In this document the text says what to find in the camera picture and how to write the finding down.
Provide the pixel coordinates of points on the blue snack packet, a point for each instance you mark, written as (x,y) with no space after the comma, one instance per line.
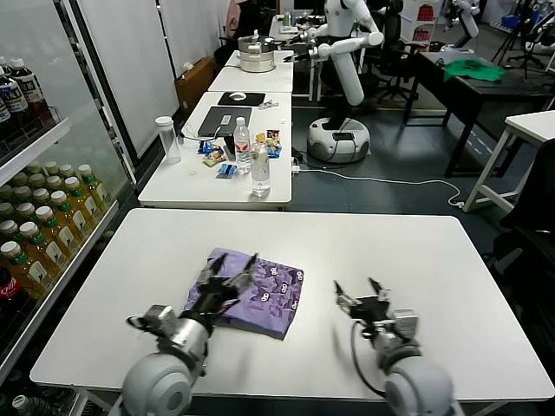
(275,150)
(206,147)
(227,170)

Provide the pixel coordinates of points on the black mesh office chair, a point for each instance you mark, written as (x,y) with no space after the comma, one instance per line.
(392,43)

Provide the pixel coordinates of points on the short white desk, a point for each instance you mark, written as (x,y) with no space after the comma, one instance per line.
(260,82)

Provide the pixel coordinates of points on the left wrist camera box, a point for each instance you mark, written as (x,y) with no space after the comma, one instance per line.
(156,320)

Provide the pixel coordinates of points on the tan snack packet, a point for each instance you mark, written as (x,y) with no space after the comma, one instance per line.
(212,160)

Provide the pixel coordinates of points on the silver rice cooker pot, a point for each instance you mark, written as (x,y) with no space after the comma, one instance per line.
(257,56)

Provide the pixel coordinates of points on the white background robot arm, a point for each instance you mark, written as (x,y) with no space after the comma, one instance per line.
(467,17)

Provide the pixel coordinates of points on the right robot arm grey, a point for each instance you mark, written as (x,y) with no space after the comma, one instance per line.
(412,377)

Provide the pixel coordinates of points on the black padded office chair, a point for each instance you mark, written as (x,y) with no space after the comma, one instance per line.
(537,195)

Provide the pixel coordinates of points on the closed dark laptop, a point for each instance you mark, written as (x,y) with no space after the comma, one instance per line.
(225,121)

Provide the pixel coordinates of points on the white computer mouse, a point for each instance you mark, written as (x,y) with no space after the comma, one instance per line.
(237,95)

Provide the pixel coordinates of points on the red white box rack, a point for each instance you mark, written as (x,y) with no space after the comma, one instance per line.
(422,21)

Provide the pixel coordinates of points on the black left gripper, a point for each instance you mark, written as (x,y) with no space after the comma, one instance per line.
(214,299)

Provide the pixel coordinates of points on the purple t-shirt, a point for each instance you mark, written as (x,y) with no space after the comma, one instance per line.
(273,299)

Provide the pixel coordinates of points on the white humanoid robot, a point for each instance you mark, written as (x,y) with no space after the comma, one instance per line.
(344,69)

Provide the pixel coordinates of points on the long white desk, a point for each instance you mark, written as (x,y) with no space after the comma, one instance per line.
(191,190)

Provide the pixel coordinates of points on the green cloth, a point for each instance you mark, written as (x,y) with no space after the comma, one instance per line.
(470,70)

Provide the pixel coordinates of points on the black phone stand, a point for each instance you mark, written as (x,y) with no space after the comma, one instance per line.
(229,147)

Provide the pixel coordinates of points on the water bottle red label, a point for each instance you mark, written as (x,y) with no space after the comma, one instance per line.
(242,147)

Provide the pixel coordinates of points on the white cooler shelf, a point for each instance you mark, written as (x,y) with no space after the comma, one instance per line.
(39,143)

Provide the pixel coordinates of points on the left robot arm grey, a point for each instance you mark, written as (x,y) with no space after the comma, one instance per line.
(169,372)

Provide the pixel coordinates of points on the brown cardboard box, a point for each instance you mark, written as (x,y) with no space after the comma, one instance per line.
(195,86)

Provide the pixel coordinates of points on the blue storage bin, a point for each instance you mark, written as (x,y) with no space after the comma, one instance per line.
(511,21)

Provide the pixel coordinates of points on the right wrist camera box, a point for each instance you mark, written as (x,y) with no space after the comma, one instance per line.
(405,323)

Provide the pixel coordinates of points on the clear jar white lid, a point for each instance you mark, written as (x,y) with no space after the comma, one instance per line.
(168,142)

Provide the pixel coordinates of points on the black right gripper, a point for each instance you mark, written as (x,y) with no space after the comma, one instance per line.
(370,311)

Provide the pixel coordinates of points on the black table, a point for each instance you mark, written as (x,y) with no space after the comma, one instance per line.
(498,89)

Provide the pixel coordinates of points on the dark snack packet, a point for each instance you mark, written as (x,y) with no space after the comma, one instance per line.
(273,135)

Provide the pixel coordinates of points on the yellow snack packet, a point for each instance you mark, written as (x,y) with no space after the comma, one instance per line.
(261,138)

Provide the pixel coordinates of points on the clear bottle silver cap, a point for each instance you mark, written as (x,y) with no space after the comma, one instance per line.
(260,171)

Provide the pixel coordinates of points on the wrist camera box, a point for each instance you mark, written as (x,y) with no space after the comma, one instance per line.
(405,323)
(156,320)

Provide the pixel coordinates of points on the yellow juice bottle white cap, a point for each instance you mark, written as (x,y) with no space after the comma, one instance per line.
(40,194)
(26,209)
(93,190)
(67,219)
(53,182)
(80,203)
(41,253)
(54,236)
(25,273)
(66,169)

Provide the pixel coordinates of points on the black mouse pad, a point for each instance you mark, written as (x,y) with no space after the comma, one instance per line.
(251,100)

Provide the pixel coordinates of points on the white side table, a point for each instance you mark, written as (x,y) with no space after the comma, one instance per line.
(533,121)

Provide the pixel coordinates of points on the cola bottle red label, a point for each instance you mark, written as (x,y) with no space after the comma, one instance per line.
(8,290)

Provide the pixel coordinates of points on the dark tea bottle white cap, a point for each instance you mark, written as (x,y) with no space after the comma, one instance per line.
(9,102)
(28,93)

